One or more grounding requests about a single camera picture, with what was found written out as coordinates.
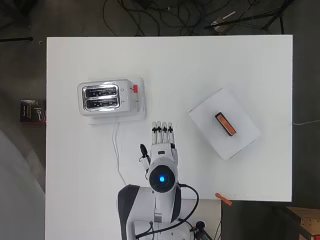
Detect black tripod stand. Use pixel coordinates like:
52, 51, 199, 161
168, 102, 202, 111
204, 0, 296, 35

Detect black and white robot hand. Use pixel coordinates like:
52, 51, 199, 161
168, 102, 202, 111
138, 120, 179, 181

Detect black floor cables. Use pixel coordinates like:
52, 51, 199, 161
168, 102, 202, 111
102, 0, 214, 37

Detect white toaster cable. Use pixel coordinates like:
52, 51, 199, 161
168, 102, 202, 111
111, 121, 128, 186

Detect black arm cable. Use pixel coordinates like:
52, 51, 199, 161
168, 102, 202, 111
134, 182, 201, 240

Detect orange clip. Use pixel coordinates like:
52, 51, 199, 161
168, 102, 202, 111
214, 192, 234, 207

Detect black and red box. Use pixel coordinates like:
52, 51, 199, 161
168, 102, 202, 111
19, 98, 47, 125

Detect cardboard box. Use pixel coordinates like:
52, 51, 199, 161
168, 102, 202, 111
285, 206, 320, 240

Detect orange and black block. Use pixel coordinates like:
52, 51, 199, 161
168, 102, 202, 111
214, 111, 238, 137

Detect steel toaster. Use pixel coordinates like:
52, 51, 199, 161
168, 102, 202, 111
77, 79, 140, 117

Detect thin white cable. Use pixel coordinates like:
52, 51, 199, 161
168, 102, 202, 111
292, 118, 320, 127

